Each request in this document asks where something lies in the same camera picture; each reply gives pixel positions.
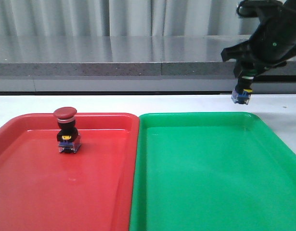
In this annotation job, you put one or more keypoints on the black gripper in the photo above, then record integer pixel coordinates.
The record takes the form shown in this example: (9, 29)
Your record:
(273, 41)

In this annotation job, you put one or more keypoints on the green mushroom push button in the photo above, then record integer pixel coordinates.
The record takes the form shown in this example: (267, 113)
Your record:
(242, 91)

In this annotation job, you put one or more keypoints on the red mushroom push button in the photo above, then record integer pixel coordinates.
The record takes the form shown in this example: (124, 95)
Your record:
(68, 138)

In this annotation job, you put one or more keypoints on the green plastic tray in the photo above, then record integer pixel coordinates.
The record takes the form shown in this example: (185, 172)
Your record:
(212, 172)

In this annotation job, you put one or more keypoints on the grey stone counter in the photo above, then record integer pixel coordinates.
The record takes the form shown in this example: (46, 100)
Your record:
(106, 65)

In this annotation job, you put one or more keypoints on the grey pleated curtain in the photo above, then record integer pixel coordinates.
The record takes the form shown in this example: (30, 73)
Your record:
(156, 18)

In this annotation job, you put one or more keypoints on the red plastic tray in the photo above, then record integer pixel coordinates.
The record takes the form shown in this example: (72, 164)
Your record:
(44, 190)

